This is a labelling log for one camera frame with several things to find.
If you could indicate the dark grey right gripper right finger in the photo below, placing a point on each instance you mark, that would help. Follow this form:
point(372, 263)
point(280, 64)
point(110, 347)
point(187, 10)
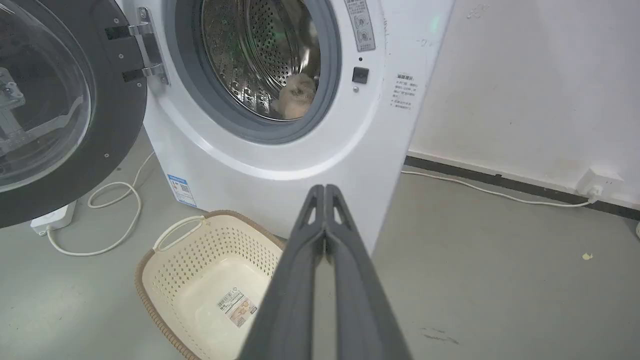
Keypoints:
point(360, 300)

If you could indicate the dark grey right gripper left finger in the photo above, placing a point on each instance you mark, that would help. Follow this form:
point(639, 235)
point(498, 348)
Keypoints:
point(290, 290)

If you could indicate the white front-load washing machine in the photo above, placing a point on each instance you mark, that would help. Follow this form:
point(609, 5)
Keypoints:
point(300, 150)

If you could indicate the black round washer door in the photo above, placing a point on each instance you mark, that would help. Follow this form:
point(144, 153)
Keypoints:
point(107, 125)

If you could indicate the cream plastic laundry basket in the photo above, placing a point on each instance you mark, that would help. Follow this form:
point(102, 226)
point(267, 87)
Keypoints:
point(210, 285)

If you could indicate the beige plush toy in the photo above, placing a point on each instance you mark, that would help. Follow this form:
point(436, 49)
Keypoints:
point(296, 97)

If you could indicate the white power strip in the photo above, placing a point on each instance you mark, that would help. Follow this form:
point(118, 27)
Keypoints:
point(53, 218)

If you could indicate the white wall socket plug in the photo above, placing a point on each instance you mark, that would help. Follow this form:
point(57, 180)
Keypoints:
point(599, 182)

